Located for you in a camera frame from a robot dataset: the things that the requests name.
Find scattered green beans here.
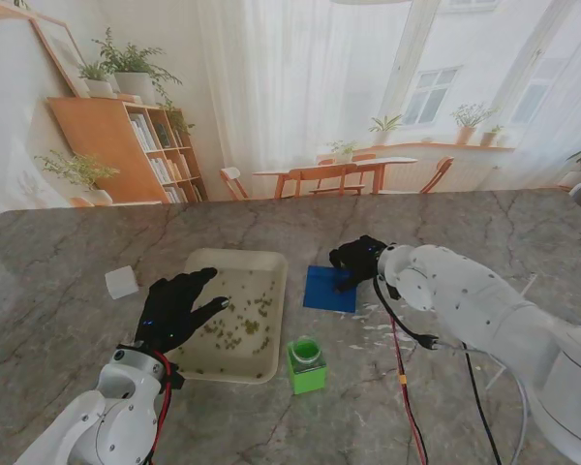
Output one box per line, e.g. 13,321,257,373
196,278,277,379

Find white thin cable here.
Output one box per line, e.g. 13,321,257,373
486,273,537,465

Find blue plastic scraper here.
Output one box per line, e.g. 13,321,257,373
303,264,359,315

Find white square jar lid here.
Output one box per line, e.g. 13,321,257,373
105,264,140,300

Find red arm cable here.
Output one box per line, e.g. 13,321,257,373
147,351,174,465
389,314,430,465

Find printed room backdrop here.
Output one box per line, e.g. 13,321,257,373
0,0,581,214

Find green square jar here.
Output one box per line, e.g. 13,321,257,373
286,338,328,395

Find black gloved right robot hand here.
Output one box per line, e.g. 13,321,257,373
328,234,388,295

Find cream baking tray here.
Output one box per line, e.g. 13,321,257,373
167,248,290,386

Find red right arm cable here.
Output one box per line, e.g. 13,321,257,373
389,314,430,465

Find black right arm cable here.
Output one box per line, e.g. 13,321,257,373
372,278,504,465

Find red left arm cable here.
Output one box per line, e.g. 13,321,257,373
147,351,174,465

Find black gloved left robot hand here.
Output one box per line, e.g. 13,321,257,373
134,266,231,357

